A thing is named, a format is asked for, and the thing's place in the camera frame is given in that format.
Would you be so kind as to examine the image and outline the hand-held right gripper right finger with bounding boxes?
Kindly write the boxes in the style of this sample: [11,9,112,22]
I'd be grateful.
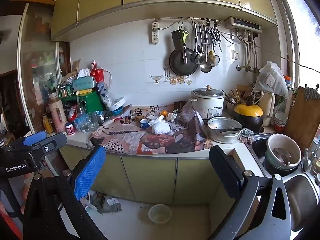
[209,145,304,240]

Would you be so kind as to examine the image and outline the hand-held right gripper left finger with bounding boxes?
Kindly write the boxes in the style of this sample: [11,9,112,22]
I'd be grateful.
[23,145,110,240]

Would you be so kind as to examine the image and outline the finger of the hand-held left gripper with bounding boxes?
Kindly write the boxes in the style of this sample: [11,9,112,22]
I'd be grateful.
[5,131,48,152]
[30,133,67,165]

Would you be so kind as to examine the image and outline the white plastic bowl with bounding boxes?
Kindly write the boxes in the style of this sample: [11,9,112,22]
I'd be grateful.
[148,204,172,223]

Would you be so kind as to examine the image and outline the white net cloth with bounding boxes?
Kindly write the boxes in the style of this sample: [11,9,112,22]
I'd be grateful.
[149,116,172,135]

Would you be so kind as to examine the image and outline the yellow oil bottle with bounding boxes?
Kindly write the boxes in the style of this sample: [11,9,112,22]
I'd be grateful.
[42,114,54,135]

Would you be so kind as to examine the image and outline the pink thermos flask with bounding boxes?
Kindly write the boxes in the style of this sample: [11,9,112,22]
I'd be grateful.
[48,97,68,133]

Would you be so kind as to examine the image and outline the drinking glass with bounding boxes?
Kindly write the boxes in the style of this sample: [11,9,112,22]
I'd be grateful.
[80,114,91,133]
[88,112,99,131]

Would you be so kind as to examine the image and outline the grey plastic packet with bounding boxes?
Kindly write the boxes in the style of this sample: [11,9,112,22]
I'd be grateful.
[89,191,123,214]

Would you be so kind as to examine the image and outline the metal steamer pot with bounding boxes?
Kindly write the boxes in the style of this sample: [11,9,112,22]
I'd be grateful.
[207,117,243,144]

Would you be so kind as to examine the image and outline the dish rag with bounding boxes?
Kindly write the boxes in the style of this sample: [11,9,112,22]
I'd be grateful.
[239,128,254,144]

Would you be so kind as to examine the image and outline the green plastic bowl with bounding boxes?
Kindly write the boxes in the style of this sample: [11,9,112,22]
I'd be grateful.
[264,150,300,171]

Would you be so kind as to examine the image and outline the printed newspaper sheet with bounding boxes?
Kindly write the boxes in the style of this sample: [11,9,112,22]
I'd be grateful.
[86,102,214,154]

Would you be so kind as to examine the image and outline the green box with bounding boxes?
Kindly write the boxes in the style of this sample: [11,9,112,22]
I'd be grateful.
[76,91,106,112]

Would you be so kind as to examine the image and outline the long kitchen knife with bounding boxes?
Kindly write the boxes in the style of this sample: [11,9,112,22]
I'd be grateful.
[194,110,208,137]

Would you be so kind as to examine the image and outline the large white bowl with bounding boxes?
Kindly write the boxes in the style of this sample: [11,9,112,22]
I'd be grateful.
[265,133,302,167]

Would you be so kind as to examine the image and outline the yellow black kettle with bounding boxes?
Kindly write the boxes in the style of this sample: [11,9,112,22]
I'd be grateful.
[233,102,264,134]

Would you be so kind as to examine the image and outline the teal tissue box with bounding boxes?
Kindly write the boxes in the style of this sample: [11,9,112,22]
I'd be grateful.
[72,69,97,89]

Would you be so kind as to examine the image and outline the blue plastic basket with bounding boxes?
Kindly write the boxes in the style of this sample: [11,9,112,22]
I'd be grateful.
[107,97,126,116]

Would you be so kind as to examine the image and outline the clear plastic bags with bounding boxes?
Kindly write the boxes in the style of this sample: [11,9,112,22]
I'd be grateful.
[97,81,113,108]

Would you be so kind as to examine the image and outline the glass display cabinet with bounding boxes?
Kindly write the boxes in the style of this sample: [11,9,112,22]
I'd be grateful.
[17,2,72,136]

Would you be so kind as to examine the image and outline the utensil holder with chopsticks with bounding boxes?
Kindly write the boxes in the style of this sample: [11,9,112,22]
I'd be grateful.
[221,87,245,117]

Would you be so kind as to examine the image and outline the white rice cooker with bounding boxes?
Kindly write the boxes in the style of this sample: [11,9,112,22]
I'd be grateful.
[189,85,225,119]

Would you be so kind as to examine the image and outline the stack of small bowls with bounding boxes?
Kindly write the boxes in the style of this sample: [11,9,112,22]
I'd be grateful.
[274,112,289,132]

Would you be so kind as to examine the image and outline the cream thermos jug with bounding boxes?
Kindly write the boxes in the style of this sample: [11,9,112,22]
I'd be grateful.
[258,91,276,127]

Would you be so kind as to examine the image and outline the steel sink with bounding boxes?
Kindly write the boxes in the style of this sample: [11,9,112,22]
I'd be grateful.
[250,132,320,232]

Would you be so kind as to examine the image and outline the red tin box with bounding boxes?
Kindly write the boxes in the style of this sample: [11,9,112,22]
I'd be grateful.
[90,60,105,84]

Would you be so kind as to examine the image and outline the wooden cutting board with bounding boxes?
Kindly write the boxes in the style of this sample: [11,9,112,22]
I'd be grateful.
[284,86,320,153]

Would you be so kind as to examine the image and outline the white plastic bag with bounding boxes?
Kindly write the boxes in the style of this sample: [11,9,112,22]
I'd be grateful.
[253,61,289,98]

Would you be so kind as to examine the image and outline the steel ladle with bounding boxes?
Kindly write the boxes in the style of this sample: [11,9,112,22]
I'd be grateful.
[199,25,212,73]

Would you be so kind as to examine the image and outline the black frying pan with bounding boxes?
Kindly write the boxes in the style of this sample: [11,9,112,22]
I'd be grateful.
[169,48,199,77]

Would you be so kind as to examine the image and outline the steel slotted spoon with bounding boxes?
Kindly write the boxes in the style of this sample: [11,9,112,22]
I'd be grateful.
[193,22,204,64]

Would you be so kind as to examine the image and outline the kitchen scissors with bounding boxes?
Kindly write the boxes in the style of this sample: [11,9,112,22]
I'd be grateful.
[209,27,223,53]

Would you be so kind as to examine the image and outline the steel cleaver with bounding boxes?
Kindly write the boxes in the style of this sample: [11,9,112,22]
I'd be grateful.
[171,29,188,64]

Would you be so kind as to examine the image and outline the white power strip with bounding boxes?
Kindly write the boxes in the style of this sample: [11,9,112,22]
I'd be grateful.
[152,22,160,45]

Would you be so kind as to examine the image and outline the white water heater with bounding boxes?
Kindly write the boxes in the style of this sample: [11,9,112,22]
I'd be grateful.
[224,16,262,33]

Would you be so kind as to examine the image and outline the window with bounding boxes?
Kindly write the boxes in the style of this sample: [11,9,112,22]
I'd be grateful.
[277,0,320,80]

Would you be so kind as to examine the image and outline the wall faucet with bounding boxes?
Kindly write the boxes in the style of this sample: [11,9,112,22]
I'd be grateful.
[236,64,261,73]

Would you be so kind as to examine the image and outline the wire mesh strainer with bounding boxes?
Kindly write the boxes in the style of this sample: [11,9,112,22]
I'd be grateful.
[209,47,221,67]

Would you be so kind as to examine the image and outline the metal hanging rail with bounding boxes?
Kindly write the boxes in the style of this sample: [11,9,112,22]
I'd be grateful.
[155,17,224,23]

